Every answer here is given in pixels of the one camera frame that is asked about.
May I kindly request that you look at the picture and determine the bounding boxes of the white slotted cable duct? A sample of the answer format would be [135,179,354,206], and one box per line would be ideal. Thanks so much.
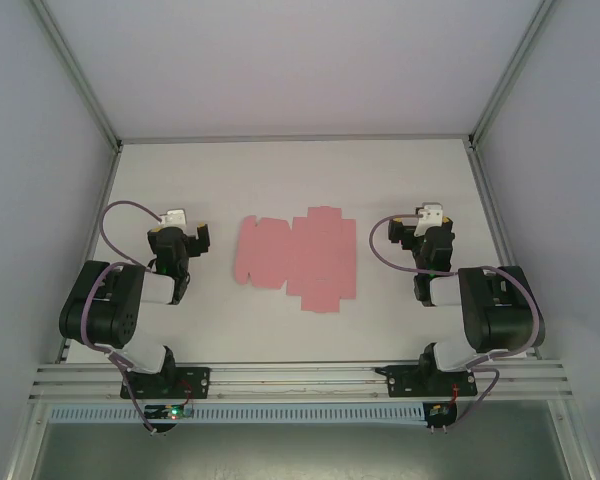
[47,402,429,427]

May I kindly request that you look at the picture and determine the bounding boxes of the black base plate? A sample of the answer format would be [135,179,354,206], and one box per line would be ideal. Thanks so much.
[119,365,212,400]
[374,364,479,400]

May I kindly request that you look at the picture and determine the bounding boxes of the pink paper box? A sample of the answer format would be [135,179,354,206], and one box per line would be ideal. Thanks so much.
[232,206,357,314]

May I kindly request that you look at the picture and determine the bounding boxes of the left circuit board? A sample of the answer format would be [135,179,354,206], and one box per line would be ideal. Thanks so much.
[144,403,194,421]

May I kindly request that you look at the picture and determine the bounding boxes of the aluminium frame post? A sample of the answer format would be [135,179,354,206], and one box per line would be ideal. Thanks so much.
[28,0,126,152]
[466,0,557,152]

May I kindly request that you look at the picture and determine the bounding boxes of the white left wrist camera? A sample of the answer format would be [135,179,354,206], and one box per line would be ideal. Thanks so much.
[159,207,189,228]

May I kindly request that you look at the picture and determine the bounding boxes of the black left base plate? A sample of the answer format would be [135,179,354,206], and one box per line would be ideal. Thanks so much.
[119,365,212,400]

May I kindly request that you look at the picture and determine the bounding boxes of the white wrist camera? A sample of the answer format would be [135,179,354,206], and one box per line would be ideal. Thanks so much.
[159,207,189,228]
[413,201,445,239]

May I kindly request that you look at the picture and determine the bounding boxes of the left red wire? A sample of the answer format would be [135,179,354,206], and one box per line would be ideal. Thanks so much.
[176,379,197,407]

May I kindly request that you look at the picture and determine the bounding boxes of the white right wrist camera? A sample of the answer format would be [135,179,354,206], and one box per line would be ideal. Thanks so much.
[413,201,445,239]

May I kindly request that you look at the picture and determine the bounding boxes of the aluminium side rail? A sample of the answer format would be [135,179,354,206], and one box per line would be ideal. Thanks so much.
[467,147,541,360]
[54,147,125,364]

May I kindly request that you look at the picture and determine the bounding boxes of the aluminium back rail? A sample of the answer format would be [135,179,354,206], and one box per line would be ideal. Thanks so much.
[119,131,474,147]

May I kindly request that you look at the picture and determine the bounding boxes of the aluminium frame leg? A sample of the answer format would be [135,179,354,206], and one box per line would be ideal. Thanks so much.
[3,399,50,480]
[548,397,599,480]

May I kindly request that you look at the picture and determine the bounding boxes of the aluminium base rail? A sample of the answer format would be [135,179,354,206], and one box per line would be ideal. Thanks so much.
[28,358,574,402]

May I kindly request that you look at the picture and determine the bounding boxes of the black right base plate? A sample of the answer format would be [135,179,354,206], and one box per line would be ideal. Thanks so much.
[374,364,479,400]

